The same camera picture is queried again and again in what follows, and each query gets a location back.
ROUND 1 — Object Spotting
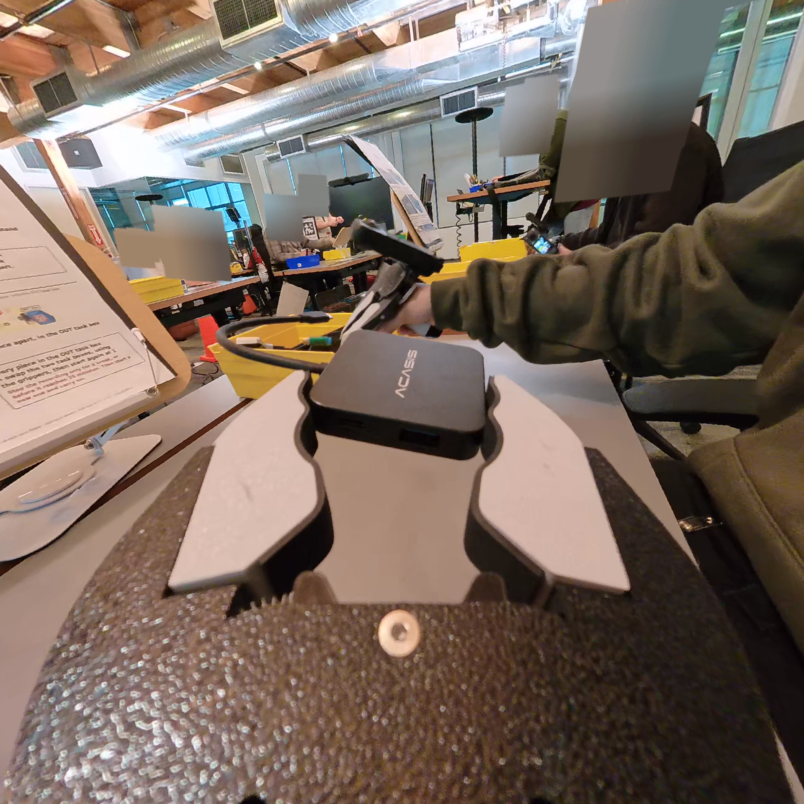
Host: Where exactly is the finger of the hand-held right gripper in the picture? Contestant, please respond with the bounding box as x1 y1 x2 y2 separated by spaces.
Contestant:
339 294 392 346

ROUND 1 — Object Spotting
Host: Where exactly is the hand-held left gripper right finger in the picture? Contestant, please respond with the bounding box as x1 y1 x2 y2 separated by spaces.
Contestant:
465 376 632 613

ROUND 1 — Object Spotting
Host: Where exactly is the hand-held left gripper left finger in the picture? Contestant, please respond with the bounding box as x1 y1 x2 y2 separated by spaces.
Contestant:
165 371 334 616

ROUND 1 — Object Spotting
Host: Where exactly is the black hub with cable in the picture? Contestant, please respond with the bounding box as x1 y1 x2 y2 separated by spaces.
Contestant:
215 311 488 462

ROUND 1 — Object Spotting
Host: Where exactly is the person's right forearm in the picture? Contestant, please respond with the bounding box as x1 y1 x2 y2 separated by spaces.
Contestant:
430 160 804 379

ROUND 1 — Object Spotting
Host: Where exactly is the wooden standing desk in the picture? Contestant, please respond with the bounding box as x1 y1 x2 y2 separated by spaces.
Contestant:
447 179 554 242

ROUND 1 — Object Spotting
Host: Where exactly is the person's right hand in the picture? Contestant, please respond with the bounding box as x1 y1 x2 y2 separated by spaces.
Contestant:
392 283 442 337

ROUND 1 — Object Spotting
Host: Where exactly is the tilted document stand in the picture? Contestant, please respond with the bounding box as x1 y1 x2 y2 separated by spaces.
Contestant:
344 134 444 250

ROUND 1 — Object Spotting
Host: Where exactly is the black monitor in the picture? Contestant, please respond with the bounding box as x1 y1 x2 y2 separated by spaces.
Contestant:
328 176 395 233

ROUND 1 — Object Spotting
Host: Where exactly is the wooden office table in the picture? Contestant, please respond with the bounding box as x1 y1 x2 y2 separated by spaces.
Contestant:
147 276 265 327
273 251 384 296

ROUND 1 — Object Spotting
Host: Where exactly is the black floor lamp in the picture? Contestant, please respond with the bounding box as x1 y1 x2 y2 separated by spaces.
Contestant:
455 107 495 242

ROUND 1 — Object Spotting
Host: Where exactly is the wooden document stand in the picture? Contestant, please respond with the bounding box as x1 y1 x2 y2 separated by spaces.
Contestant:
0 165 192 479

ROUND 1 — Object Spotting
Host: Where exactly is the white stand base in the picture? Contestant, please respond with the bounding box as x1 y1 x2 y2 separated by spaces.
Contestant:
0 433 163 563

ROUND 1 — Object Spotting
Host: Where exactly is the black chair armrest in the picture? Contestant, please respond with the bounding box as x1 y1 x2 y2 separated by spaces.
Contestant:
606 361 764 462

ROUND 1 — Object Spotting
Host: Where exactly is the person's olive clothing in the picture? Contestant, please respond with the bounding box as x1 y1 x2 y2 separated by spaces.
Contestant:
688 301 804 654

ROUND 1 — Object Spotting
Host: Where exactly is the printed instruction sheet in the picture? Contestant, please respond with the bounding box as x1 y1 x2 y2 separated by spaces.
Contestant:
0 165 177 462

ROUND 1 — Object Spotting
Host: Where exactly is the ceiling air vent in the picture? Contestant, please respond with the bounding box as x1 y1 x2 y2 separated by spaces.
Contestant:
211 0 283 49

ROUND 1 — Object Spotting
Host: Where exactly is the wooden pillar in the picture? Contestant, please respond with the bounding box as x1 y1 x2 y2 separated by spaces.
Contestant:
34 138 95 242

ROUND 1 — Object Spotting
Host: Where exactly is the black office chair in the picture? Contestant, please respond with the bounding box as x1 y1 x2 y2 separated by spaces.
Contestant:
722 119 804 205

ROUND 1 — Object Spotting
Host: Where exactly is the silver ventilation duct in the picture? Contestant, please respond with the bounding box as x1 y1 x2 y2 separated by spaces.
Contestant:
9 0 478 136
154 38 569 163

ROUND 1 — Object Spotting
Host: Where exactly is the wire page holder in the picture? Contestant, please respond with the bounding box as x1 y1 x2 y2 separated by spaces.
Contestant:
130 327 159 397

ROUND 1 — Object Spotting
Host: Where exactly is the black wall speaker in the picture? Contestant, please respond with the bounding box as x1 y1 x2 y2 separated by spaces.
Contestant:
59 138 103 170

